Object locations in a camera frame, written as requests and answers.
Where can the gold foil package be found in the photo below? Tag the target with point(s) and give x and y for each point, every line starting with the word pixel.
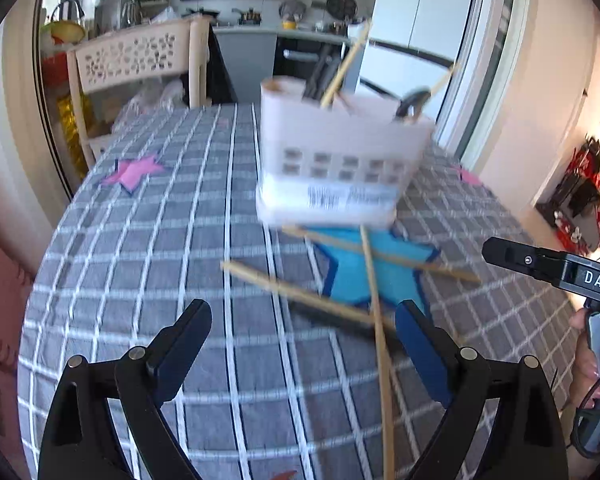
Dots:
pixel 71 135

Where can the wooden chopstick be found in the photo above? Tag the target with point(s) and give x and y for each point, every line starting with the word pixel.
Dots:
pixel 280 287
pixel 347 62
pixel 380 340
pixel 430 265
pixel 442 81

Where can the white plastic bag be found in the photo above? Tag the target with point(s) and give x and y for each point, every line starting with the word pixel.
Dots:
pixel 164 14

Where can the beige plastic storage cart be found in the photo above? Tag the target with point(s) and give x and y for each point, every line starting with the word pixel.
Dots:
pixel 130 55

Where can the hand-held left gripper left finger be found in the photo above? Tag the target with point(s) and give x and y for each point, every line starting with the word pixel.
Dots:
pixel 180 355

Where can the black chopsticks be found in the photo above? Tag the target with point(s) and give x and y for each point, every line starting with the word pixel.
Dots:
pixel 316 77

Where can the grey checked tablecloth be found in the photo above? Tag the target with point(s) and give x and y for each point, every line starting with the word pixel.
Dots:
pixel 180 260

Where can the person's right hand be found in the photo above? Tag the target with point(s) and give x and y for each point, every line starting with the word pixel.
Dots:
pixel 585 370

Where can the metal kitchen faucet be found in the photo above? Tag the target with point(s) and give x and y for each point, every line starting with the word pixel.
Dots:
pixel 65 2

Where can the black wok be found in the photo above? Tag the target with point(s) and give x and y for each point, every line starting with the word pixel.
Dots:
pixel 202 11

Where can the red bucket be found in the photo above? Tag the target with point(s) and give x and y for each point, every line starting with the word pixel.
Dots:
pixel 55 69

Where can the black built-in oven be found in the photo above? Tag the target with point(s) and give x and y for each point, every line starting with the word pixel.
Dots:
pixel 295 57

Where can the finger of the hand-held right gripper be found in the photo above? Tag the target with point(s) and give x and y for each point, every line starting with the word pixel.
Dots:
pixel 520 258

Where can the red shoes and boxes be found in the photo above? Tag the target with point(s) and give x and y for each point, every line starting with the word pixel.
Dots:
pixel 580 205

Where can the clear plastic bag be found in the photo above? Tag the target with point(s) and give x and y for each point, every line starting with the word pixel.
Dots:
pixel 150 100

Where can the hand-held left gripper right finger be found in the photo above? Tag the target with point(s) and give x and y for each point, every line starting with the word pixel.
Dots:
pixel 425 355

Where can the round metal steamer rack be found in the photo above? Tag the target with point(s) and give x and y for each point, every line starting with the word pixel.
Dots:
pixel 291 9

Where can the round black pan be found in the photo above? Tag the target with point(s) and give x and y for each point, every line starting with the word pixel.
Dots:
pixel 341 4

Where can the beige plastic utensil holder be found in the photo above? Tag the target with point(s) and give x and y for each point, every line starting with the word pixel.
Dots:
pixel 340 195

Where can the yellow bowl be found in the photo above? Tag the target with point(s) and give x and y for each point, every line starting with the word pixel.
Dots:
pixel 288 24

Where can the white refrigerator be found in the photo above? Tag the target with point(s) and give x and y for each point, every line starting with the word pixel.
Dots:
pixel 415 10

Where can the metal cooking pot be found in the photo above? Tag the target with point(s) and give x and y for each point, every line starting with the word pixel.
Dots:
pixel 247 16

